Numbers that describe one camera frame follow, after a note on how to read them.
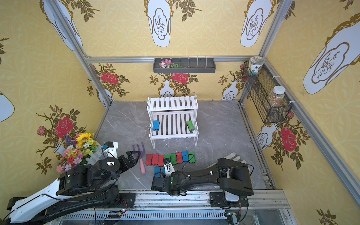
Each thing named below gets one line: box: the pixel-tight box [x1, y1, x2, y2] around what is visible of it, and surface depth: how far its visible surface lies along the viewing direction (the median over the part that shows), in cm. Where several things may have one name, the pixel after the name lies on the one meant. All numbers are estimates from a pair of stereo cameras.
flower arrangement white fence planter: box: [53, 132, 102, 173], surface depth 78 cm
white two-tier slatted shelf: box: [146, 94, 199, 150], surface depth 89 cm
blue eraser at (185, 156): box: [181, 150, 189, 162], surface depth 90 cm
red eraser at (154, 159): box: [151, 153, 159, 165], surface depth 89 cm
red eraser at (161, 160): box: [157, 154, 165, 167], surface depth 89 cm
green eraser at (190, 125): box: [186, 120, 195, 131], surface depth 90 cm
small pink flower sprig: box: [158, 58, 181, 69], surface depth 89 cm
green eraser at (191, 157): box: [187, 151, 196, 164], surface depth 90 cm
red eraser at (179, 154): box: [176, 151, 183, 164], surface depth 91 cm
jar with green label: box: [248, 56, 265, 76], surface depth 87 cm
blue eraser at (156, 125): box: [152, 120, 160, 131], surface depth 92 cm
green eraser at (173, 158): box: [169, 153, 177, 165], surface depth 90 cm
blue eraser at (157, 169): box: [154, 166, 161, 178], surface depth 86 cm
